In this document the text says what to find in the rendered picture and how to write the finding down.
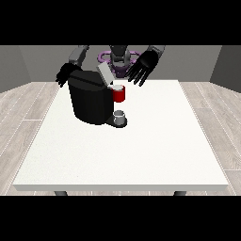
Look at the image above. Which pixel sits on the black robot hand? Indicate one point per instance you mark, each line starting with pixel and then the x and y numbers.
pixel 64 72
pixel 147 62

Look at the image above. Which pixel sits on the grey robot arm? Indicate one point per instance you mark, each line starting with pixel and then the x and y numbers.
pixel 78 55
pixel 156 50

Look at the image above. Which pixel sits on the black coffee machine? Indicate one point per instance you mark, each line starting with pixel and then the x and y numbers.
pixel 89 100

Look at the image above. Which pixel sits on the small grey coffee pod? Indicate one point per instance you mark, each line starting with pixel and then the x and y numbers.
pixel 116 87

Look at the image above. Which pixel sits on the pale grey machine lid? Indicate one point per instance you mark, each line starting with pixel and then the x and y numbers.
pixel 105 72

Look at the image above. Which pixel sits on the red pod holder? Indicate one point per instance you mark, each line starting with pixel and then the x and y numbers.
pixel 119 95

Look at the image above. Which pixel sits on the grey robot trunk purple rings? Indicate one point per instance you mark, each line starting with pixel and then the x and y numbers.
pixel 118 61

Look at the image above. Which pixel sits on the small grey cup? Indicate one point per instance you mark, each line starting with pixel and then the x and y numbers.
pixel 119 118

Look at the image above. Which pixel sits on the dark table leg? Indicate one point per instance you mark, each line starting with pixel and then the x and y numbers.
pixel 61 193

